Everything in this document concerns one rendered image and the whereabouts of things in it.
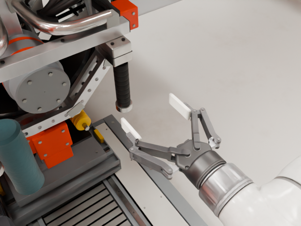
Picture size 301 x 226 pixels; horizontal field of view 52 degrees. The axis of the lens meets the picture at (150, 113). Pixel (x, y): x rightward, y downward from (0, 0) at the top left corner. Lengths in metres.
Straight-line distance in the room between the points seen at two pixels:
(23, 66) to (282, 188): 0.51
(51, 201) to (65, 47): 0.86
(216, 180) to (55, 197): 0.93
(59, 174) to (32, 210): 0.17
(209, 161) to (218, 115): 1.29
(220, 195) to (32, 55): 0.43
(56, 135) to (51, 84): 0.35
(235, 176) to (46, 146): 0.69
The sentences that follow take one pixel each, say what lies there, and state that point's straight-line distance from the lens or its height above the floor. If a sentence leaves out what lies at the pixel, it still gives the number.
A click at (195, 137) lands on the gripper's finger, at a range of 0.63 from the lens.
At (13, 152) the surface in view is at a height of 0.69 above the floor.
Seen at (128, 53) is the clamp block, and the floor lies 0.92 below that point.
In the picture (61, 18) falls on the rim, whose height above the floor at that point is 0.86.
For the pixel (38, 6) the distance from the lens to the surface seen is 1.11.
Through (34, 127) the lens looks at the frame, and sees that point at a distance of 1.01.
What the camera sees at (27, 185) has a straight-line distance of 0.99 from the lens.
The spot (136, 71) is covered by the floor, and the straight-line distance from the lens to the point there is 2.10.
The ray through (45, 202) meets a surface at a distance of 1.38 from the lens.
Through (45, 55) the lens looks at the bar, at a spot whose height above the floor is 0.97.
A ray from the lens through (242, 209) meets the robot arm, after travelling 0.53.
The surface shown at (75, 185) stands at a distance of 1.38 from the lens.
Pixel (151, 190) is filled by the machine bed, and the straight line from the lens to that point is 1.44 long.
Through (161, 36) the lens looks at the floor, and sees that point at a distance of 2.45.
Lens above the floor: 1.34
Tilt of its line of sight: 47 degrees down
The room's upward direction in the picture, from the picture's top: straight up
